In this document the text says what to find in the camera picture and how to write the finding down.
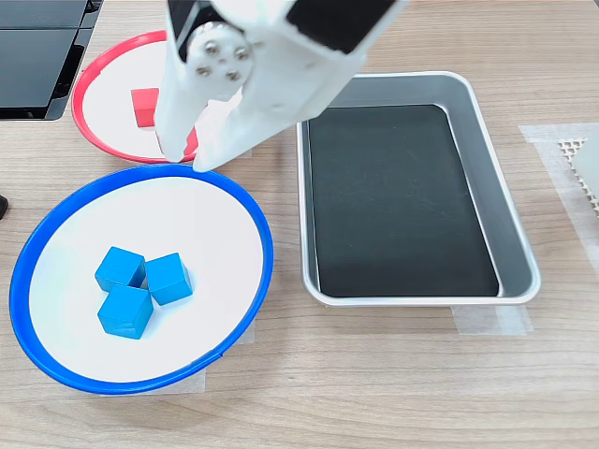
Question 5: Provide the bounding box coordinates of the blue cube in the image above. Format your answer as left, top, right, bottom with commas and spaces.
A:
144, 253, 194, 307
96, 284, 154, 340
94, 246, 147, 291

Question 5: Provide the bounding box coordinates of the red cube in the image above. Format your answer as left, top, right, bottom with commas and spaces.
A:
130, 87, 161, 128
155, 127, 199, 155

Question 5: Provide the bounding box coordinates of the red-rimmed white plate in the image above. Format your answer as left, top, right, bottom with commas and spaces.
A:
71, 30, 252, 165

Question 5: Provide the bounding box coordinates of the blue-rimmed white plate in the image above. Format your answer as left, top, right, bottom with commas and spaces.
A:
8, 163, 275, 397

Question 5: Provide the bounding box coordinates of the black flat device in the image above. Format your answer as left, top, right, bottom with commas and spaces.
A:
0, 0, 105, 122

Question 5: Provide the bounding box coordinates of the black tray mat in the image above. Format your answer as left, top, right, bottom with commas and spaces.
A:
307, 104, 501, 299

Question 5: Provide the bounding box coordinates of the clear tape strip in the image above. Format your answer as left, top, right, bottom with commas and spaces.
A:
451, 306, 534, 336
519, 123, 599, 272

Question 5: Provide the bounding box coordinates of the steel tray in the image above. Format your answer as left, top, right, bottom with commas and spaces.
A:
294, 70, 543, 309

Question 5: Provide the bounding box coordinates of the pale perforated base plate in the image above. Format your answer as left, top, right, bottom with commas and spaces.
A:
559, 138, 599, 219

